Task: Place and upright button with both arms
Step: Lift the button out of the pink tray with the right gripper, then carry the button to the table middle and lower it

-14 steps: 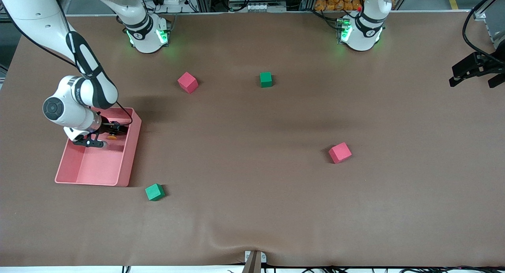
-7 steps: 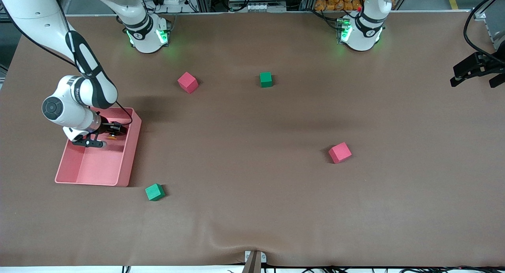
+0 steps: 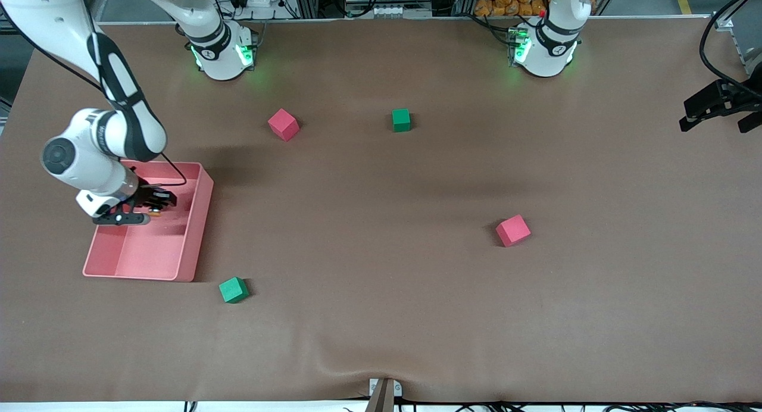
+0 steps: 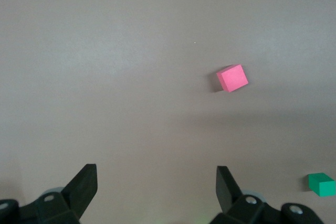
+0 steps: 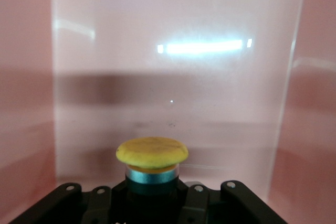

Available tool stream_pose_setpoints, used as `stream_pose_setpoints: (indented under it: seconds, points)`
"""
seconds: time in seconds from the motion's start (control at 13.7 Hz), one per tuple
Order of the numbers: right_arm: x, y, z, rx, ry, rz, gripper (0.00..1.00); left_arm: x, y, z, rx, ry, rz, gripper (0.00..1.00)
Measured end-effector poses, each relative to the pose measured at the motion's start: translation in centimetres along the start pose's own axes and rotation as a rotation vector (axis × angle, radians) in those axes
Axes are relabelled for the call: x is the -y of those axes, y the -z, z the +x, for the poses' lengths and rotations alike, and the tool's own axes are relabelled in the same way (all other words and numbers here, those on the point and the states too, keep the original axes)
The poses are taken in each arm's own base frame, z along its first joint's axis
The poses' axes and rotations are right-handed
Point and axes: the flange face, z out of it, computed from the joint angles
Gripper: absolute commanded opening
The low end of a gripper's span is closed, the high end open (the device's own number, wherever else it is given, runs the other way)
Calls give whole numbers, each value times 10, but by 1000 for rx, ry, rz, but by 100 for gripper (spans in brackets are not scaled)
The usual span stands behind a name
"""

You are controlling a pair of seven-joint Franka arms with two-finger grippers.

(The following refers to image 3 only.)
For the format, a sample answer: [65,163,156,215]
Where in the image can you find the pink plastic bin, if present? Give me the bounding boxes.
[82,160,214,283]

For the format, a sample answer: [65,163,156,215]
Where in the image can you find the pink foam cube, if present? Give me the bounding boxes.
[267,108,300,142]
[495,214,532,248]

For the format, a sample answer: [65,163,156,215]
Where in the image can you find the brown table mat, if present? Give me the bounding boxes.
[0,16,762,404]

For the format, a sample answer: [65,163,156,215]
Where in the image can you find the orange snack packs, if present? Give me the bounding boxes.
[473,0,548,17]

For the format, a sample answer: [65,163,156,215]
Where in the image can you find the white connector strip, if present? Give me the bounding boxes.
[351,4,432,18]

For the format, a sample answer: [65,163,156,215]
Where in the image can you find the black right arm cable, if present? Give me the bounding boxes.
[0,0,188,188]

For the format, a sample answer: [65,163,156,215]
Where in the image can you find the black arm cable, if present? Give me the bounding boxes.
[0,0,188,188]
[699,0,762,97]

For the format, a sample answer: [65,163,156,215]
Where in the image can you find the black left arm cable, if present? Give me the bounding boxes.
[699,0,762,97]

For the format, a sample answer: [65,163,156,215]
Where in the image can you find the metal clamp bracket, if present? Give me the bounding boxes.
[366,377,404,412]

